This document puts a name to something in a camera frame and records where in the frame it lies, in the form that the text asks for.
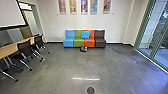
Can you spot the cyan square cushion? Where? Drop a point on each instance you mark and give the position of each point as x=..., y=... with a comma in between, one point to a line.
x=85, y=35

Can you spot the wall poster purple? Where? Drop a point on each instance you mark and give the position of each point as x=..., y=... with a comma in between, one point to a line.
x=84, y=6

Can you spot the white wall board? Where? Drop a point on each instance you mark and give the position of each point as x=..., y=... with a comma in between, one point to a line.
x=11, y=13

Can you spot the orange sofa seat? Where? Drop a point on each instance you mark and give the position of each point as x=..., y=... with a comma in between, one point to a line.
x=89, y=43

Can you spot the wall poster pink beige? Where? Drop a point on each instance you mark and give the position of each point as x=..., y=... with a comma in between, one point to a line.
x=106, y=6

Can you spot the wall poster yellow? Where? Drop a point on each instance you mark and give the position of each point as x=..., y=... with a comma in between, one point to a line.
x=73, y=6

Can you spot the green sofa seat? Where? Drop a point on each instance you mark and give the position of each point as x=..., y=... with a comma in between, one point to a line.
x=78, y=42

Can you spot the wall poster red and blue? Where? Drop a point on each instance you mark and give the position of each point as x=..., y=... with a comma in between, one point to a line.
x=62, y=6

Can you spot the glass door dark frame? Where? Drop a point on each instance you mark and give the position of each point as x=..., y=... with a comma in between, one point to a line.
x=31, y=21

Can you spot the wall poster light blue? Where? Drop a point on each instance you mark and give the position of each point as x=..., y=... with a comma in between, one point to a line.
x=94, y=6

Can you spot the grey trash bag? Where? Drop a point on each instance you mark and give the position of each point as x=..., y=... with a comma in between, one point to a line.
x=83, y=49

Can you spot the round floor drain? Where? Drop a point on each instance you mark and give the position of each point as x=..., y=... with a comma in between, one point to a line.
x=90, y=90

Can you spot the blue sofa seat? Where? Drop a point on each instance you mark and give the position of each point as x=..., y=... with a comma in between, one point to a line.
x=68, y=42

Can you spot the brown wooden panel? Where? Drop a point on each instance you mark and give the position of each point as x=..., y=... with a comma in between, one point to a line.
x=26, y=32

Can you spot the brown sofa seat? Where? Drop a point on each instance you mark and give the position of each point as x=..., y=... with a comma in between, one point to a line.
x=100, y=42

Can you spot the wooden table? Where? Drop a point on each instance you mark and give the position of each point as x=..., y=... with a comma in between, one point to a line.
x=8, y=50

